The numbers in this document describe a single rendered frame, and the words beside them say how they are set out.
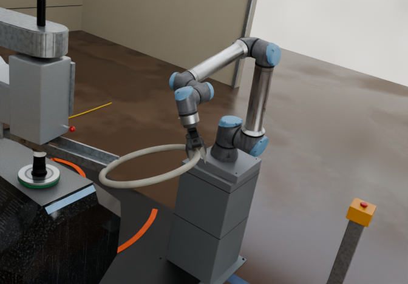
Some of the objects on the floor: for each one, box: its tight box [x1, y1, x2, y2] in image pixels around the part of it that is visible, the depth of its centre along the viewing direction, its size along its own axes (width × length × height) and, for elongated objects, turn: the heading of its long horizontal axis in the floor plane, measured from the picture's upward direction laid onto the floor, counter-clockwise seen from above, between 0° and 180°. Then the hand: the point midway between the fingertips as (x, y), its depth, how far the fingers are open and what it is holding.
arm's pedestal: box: [160, 146, 260, 284], centre depth 324 cm, size 50×50×85 cm
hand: (198, 163), depth 218 cm, fingers closed on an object, 4 cm apart
